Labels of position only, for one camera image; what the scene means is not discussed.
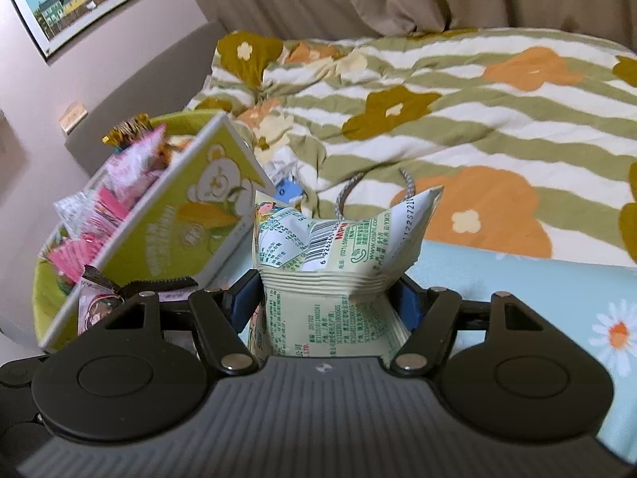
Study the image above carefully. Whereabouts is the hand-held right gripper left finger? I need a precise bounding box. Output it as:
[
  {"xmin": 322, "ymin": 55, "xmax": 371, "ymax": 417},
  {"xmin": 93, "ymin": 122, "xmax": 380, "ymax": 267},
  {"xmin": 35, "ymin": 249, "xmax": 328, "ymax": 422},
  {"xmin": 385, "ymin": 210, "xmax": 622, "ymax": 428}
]
[{"xmin": 107, "ymin": 269, "xmax": 263, "ymax": 376}]

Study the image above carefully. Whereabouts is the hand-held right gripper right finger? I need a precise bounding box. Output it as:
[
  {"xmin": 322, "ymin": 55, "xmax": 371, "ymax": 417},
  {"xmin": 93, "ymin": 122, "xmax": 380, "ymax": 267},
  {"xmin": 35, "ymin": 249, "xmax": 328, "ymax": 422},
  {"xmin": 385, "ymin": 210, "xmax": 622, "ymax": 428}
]
[{"xmin": 391, "ymin": 276, "xmax": 541, "ymax": 378}]

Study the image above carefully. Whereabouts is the pale green snack packet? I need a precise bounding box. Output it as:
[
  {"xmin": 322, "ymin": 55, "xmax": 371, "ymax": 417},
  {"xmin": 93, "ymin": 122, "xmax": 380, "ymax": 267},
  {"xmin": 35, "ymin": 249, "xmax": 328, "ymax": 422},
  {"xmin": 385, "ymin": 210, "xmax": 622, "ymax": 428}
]
[{"xmin": 248, "ymin": 185, "xmax": 445, "ymax": 368}]

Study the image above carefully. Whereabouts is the green bear print box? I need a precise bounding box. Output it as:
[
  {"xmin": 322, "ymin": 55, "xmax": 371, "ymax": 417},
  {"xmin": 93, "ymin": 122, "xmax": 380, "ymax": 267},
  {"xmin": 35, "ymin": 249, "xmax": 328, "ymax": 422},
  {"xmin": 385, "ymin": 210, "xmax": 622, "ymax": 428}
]
[{"xmin": 32, "ymin": 110, "xmax": 277, "ymax": 352}]

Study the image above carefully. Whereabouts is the pile of pink snack packets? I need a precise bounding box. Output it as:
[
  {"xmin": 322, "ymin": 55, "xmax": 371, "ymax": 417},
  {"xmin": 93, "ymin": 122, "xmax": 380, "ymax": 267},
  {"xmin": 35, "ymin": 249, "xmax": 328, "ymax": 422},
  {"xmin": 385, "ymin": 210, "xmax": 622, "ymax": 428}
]
[{"xmin": 42, "ymin": 124, "xmax": 171, "ymax": 286}]

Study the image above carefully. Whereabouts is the pink brown snack packet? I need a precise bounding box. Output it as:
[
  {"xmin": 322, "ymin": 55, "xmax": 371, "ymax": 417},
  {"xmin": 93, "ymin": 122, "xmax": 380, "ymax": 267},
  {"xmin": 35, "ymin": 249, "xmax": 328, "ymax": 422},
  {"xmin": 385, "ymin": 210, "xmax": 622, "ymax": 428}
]
[{"xmin": 77, "ymin": 265, "xmax": 196, "ymax": 338}]

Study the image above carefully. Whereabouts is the small blue white packet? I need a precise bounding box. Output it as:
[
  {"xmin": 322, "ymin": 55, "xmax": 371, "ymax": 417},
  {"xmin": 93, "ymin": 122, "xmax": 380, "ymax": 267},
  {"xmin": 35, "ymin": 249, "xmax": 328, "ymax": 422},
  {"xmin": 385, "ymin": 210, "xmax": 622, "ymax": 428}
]
[{"xmin": 273, "ymin": 176, "xmax": 305, "ymax": 206}]

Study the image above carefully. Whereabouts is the green striped floral blanket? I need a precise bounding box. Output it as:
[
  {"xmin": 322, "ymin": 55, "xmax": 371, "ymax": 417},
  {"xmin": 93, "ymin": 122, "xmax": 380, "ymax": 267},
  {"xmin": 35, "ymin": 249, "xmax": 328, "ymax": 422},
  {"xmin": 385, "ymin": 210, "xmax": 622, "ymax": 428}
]
[{"xmin": 186, "ymin": 27, "xmax": 637, "ymax": 268}]

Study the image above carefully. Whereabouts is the gold black snack packet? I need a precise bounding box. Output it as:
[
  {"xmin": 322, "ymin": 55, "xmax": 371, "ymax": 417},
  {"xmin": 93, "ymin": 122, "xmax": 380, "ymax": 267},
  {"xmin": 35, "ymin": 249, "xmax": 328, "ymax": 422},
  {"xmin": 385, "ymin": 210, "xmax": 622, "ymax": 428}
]
[{"xmin": 102, "ymin": 116, "xmax": 153, "ymax": 151}]

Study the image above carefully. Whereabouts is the grey headboard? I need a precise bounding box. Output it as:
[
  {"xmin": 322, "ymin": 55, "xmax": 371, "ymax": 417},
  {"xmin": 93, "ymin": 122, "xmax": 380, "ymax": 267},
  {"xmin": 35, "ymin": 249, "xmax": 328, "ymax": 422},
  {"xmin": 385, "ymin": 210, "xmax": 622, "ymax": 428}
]
[{"xmin": 64, "ymin": 21, "xmax": 226, "ymax": 171}]

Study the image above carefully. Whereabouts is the grey braided cord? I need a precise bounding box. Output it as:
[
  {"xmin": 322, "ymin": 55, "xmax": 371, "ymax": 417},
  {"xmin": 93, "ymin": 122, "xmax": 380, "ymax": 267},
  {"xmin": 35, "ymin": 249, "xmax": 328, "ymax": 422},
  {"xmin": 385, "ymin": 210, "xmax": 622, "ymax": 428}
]
[{"xmin": 334, "ymin": 169, "xmax": 417, "ymax": 221}]

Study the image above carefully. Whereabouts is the wall switch plate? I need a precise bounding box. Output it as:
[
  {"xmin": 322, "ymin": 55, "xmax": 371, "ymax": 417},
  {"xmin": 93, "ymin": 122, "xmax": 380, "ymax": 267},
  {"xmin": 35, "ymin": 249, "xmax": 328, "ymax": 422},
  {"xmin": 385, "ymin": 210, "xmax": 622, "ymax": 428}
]
[{"xmin": 58, "ymin": 101, "xmax": 89, "ymax": 133}]

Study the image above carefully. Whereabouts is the framed wall poster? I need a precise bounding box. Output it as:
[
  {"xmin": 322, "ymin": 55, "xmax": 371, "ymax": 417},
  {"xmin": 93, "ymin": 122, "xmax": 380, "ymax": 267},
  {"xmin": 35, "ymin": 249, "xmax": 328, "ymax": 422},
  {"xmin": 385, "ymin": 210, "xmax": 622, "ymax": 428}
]
[{"xmin": 7, "ymin": 0, "xmax": 160, "ymax": 63}]

